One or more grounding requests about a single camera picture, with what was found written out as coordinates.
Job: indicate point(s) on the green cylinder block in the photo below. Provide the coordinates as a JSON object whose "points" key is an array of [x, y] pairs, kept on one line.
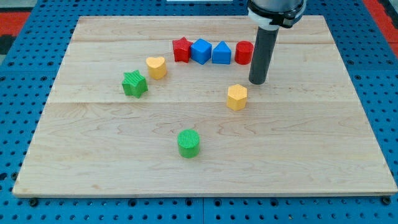
{"points": [[188, 143]]}

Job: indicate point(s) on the green star block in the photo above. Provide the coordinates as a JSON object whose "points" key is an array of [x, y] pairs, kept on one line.
{"points": [[134, 84]]}

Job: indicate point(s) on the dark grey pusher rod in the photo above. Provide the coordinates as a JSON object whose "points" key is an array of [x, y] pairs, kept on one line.
{"points": [[262, 54]]}

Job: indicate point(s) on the red star block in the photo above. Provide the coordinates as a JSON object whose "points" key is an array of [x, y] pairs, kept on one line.
{"points": [[182, 50]]}

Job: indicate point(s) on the red cylinder block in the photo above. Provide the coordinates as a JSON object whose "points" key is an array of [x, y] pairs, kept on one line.
{"points": [[243, 52]]}

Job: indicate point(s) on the blue triangle block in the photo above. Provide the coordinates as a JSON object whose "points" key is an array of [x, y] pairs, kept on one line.
{"points": [[221, 54]]}

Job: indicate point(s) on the yellow hexagon block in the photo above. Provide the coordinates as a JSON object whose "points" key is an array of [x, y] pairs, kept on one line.
{"points": [[237, 97]]}

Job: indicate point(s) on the blue cube block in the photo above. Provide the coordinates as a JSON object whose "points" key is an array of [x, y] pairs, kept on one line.
{"points": [[201, 51]]}

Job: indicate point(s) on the yellow heart block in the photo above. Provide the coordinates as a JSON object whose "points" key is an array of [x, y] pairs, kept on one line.
{"points": [[156, 66]]}

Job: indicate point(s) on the wooden board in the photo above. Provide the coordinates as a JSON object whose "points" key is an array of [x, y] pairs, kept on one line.
{"points": [[303, 133]]}

